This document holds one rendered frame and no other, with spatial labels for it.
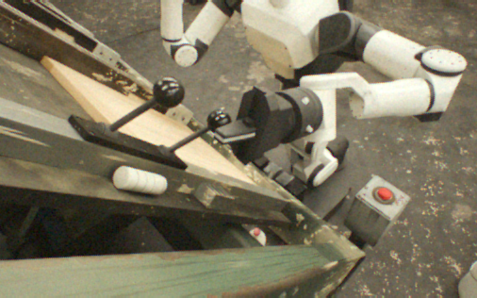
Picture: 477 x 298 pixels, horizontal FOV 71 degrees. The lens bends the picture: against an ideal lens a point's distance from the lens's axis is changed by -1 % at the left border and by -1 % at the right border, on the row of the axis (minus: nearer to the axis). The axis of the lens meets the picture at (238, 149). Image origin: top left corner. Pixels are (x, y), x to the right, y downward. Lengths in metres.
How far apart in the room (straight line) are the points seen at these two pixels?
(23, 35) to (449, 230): 2.22
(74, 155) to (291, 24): 0.71
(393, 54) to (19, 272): 0.78
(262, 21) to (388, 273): 1.50
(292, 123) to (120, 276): 0.39
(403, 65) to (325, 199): 1.27
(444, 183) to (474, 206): 0.21
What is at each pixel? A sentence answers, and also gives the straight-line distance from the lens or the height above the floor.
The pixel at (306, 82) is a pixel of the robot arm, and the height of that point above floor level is 1.39.
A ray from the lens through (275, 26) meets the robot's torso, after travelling 1.01.
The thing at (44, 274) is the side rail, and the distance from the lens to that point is 0.20.
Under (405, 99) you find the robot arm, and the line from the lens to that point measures 0.70.
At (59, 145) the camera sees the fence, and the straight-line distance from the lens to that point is 0.41.
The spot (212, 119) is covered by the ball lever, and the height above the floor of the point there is 1.43.
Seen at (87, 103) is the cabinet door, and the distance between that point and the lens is 0.73.
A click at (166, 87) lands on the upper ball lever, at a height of 1.53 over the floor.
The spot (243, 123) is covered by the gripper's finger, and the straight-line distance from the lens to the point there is 0.49.
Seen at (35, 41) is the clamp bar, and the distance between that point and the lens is 0.90.
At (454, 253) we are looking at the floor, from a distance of 2.29.
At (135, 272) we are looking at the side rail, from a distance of 0.23.
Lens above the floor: 1.76
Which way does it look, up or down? 47 degrees down
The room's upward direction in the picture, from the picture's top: straight up
